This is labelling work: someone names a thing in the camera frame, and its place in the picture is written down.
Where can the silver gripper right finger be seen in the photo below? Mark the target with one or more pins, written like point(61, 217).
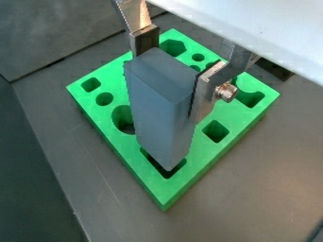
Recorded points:
point(212, 86)

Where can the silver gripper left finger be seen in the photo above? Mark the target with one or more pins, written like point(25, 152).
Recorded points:
point(141, 31)

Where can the blue rectangular block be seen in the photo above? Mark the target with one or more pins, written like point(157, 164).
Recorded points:
point(160, 86)

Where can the green foam shape board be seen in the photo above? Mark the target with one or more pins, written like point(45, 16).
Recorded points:
point(100, 93)

